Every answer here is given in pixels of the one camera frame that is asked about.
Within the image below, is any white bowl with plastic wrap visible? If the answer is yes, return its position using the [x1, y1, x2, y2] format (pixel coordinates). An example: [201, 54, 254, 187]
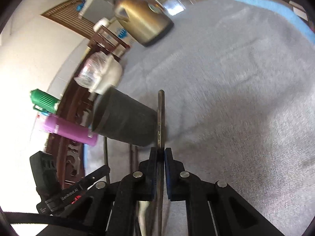
[74, 52, 123, 95]

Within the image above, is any grey refrigerator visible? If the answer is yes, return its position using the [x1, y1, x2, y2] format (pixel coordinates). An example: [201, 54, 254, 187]
[79, 0, 116, 24]

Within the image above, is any gold electric kettle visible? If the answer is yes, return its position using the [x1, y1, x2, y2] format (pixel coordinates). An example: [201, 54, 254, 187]
[113, 0, 174, 47]

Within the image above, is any green thermos jug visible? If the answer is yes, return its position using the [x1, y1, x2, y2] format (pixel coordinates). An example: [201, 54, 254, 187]
[30, 89, 60, 113]

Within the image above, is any purple thermos bottle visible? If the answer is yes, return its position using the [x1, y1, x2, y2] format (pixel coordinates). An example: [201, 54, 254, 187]
[43, 114, 98, 146]

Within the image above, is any brown wooden door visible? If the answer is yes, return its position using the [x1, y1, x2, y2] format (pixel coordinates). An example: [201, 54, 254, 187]
[41, 0, 94, 39]

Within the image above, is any dark wooden sideboard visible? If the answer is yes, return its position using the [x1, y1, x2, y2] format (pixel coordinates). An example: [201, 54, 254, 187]
[44, 26, 130, 188]

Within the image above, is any grey table cloth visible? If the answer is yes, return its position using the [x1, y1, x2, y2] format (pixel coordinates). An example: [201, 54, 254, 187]
[83, 0, 315, 236]

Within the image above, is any dark grey utensil holder cup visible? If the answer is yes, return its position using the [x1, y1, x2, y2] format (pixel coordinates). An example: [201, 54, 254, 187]
[91, 87, 157, 147]

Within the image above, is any blue under cloth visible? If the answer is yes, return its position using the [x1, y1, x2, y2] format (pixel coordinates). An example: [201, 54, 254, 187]
[234, 0, 314, 45]

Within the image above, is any dark chopstick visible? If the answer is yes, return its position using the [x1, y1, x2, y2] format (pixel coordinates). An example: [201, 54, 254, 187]
[157, 89, 165, 236]

